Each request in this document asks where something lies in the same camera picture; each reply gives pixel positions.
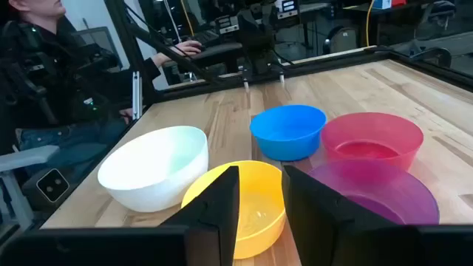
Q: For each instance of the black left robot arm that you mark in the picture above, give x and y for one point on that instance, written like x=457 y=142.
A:
x=255 y=22

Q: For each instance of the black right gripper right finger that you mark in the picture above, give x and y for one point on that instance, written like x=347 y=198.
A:
x=318 y=221

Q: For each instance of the square black tag white border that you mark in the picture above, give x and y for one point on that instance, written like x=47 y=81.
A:
x=52 y=185

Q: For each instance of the person's hand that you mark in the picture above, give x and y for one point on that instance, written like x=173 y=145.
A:
x=188 y=48
x=126 y=115

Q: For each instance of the silver metal bracket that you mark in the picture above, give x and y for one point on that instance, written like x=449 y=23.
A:
x=137 y=96

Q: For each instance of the blue plastic bowl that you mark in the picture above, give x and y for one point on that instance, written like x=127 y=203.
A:
x=288 y=140

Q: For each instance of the pink translucent bowl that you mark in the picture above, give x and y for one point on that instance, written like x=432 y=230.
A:
x=369 y=129

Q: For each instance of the large white bowl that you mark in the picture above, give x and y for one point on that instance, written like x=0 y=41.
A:
x=148 y=166

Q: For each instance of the grey chair armrest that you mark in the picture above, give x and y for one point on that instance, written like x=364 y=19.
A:
x=22 y=157

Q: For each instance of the purple translucent bowl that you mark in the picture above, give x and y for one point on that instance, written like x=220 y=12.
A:
x=388 y=188

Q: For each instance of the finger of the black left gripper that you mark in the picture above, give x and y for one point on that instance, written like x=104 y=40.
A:
x=281 y=77
x=245 y=83

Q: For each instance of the black aluminium table frame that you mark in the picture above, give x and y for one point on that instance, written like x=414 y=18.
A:
x=332 y=63

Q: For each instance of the person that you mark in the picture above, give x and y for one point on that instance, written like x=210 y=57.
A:
x=44 y=74

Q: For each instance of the grey equipment box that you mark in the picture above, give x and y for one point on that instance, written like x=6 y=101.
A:
x=341 y=40

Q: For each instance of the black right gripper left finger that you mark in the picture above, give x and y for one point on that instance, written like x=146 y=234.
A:
x=214 y=221

